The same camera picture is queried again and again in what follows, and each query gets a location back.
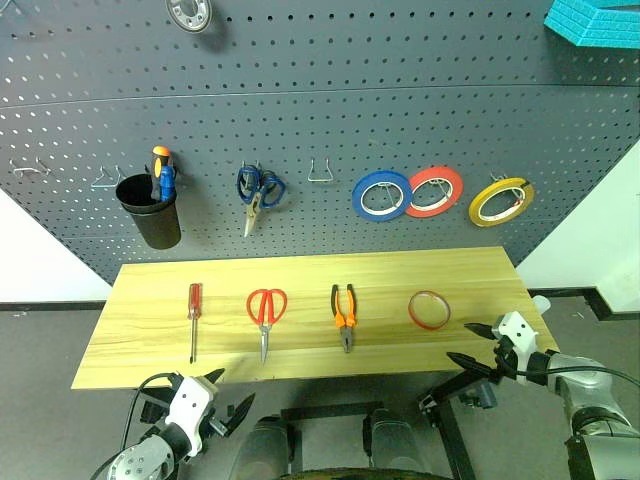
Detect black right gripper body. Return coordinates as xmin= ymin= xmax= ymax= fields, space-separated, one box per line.
xmin=491 ymin=334 xmax=522 ymax=387

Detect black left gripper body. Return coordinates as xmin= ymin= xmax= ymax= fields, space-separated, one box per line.
xmin=140 ymin=371 xmax=237 ymax=439

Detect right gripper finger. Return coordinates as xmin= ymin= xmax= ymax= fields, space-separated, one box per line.
xmin=463 ymin=321 xmax=497 ymax=343
xmin=445 ymin=351 xmax=499 ymax=384

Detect grey metal pegboard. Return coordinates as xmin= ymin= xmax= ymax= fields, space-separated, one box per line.
xmin=0 ymin=0 xmax=640 ymax=289

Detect grey clamp block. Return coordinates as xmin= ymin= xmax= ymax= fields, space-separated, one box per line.
xmin=461 ymin=381 xmax=499 ymax=409

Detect dark rounded shape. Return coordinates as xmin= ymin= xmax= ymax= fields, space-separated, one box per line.
xmin=241 ymin=414 xmax=294 ymax=480
xmin=361 ymin=406 xmax=432 ymax=480

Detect yellow tape roll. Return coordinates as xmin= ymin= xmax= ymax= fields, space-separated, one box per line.
xmin=467 ymin=176 xmax=536 ymax=228

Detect orange and black pliers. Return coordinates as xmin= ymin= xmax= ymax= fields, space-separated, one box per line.
xmin=329 ymin=283 xmax=359 ymax=355

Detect wide red tape roll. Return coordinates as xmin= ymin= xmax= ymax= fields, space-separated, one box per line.
xmin=403 ymin=165 xmax=464 ymax=219

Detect black plastic cup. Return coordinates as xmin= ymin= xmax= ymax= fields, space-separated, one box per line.
xmin=115 ymin=172 xmax=183 ymax=251

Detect blue tape roll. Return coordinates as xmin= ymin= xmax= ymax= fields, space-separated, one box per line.
xmin=350 ymin=168 xmax=414 ymax=222

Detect teal foam block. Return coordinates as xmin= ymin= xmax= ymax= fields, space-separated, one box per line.
xmin=543 ymin=0 xmax=640 ymax=50

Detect round silver metal disc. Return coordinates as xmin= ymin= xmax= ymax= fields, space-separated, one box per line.
xmin=165 ymin=0 xmax=214 ymax=34

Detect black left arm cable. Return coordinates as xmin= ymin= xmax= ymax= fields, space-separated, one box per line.
xmin=89 ymin=371 xmax=174 ymax=480

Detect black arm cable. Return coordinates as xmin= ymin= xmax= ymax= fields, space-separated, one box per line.
xmin=492 ymin=344 xmax=640 ymax=394
xmin=89 ymin=371 xmax=174 ymax=480

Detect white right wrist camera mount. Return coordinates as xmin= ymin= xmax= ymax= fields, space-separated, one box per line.
xmin=491 ymin=310 xmax=540 ymax=387

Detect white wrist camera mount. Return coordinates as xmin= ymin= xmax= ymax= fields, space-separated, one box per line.
xmin=163 ymin=375 xmax=219 ymax=457
xmin=491 ymin=310 xmax=540 ymax=387

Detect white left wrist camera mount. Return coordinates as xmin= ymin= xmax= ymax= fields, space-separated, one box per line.
xmin=163 ymin=375 xmax=219 ymax=457

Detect thin red tape ring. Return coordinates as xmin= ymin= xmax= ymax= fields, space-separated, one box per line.
xmin=407 ymin=289 xmax=453 ymax=332

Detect red handled scissors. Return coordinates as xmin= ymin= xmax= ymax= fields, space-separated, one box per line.
xmin=245 ymin=287 xmax=289 ymax=365

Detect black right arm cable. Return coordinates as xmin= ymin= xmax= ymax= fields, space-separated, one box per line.
xmin=492 ymin=344 xmax=640 ymax=394

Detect black metal table frame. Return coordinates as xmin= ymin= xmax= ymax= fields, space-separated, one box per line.
xmin=279 ymin=367 xmax=479 ymax=480

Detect red handled screwdriver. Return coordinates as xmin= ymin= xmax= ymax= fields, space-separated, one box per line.
xmin=186 ymin=282 xmax=204 ymax=366

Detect blue handled scissors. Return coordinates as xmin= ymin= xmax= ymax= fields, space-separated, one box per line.
xmin=236 ymin=164 xmax=288 ymax=239

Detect blue handled screwdriver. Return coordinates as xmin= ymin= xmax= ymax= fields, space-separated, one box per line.
xmin=159 ymin=164 xmax=178 ymax=204

